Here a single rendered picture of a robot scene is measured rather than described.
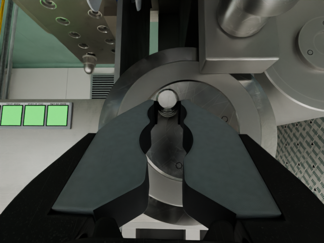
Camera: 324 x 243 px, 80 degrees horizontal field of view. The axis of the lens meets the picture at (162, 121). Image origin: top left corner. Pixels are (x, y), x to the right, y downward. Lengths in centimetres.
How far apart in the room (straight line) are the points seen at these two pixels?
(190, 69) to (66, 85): 322
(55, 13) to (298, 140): 45
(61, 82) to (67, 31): 294
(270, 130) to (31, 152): 54
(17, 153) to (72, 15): 37
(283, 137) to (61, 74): 328
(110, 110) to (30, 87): 349
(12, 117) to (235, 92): 56
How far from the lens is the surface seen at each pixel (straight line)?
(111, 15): 38
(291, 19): 23
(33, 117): 60
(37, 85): 359
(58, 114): 56
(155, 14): 61
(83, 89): 322
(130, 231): 54
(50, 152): 57
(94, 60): 56
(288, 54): 21
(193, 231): 53
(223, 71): 16
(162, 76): 16
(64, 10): 42
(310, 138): 33
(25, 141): 61
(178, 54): 18
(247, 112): 17
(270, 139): 18
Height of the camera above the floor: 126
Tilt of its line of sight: 8 degrees down
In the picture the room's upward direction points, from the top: 180 degrees counter-clockwise
